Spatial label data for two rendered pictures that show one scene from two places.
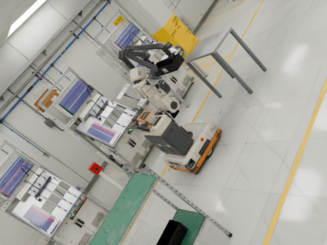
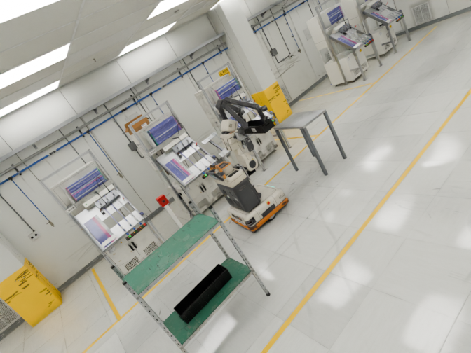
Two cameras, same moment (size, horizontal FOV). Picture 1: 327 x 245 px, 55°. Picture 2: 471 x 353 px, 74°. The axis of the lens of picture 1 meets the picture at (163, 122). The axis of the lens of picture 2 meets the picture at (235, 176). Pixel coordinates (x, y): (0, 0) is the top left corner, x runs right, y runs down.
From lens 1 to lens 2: 0.21 m
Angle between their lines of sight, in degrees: 1
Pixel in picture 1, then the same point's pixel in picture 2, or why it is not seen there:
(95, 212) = (150, 241)
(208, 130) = (277, 196)
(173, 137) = (242, 192)
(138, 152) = (206, 198)
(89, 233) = (139, 258)
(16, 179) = (88, 188)
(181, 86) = (264, 150)
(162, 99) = (243, 155)
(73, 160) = (143, 188)
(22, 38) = (131, 61)
